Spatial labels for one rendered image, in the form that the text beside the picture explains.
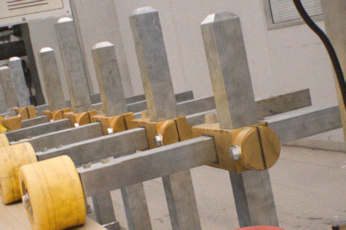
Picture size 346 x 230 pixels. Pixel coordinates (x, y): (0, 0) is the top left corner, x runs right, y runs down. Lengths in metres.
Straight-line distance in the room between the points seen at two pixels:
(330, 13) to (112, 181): 0.33
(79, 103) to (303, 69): 4.32
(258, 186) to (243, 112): 0.09
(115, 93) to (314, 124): 0.48
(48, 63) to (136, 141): 0.72
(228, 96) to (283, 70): 5.20
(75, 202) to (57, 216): 0.02
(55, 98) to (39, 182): 1.00
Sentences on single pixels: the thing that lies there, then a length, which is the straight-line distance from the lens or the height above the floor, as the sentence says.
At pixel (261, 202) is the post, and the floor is 0.88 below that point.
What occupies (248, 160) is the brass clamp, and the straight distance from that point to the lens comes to 0.79.
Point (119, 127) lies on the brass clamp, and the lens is 1.25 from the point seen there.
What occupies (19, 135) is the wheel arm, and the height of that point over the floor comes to 0.95.
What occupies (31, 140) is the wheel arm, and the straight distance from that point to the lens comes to 1.29.
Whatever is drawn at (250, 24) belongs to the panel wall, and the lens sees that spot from 6.37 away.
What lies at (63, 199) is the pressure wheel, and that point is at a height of 0.94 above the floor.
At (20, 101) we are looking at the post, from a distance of 2.25.
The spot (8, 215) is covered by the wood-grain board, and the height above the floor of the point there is 0.90.
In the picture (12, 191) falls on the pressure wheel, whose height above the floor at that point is 0.92.
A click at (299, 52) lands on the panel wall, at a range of 5.74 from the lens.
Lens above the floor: 1.08
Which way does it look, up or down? 6 degrees down
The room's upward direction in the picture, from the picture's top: 11 degrees counter-clockwise
